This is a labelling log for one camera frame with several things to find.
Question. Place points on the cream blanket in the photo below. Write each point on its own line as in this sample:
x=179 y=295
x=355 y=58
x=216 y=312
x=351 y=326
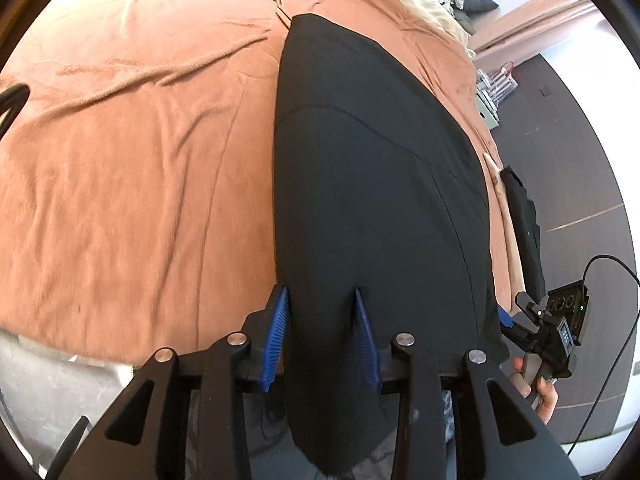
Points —
x=425 y=5

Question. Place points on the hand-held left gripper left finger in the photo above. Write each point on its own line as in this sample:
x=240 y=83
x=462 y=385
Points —
x=277 y=340

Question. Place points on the plain black cloth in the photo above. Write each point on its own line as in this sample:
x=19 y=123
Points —
x=525 y=230

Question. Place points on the pink curtain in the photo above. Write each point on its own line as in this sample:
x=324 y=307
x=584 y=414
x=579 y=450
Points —
x=535 y=20

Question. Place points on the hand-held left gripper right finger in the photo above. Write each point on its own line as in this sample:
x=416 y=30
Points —
x=367 y=340

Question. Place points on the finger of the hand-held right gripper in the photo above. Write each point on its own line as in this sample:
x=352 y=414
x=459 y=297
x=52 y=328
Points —
x=506 y=319
x=527 y=304

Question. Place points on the person's right hand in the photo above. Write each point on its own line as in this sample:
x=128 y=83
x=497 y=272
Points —
x=545 y=400

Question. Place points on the white drawer cabinet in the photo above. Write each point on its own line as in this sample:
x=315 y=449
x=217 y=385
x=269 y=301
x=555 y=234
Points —
x=487 y=110

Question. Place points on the orange bed sheet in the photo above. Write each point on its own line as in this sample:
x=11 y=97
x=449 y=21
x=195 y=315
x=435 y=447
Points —
x=125 y=185

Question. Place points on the red and white bag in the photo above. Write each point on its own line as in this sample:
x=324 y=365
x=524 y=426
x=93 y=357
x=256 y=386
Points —
x=505 y=80

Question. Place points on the bed mattress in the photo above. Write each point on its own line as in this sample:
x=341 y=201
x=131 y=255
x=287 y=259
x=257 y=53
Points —
x=505 y=220

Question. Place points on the black garment with yellow print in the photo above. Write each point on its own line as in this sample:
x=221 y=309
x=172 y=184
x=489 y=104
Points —
x=375 y=185

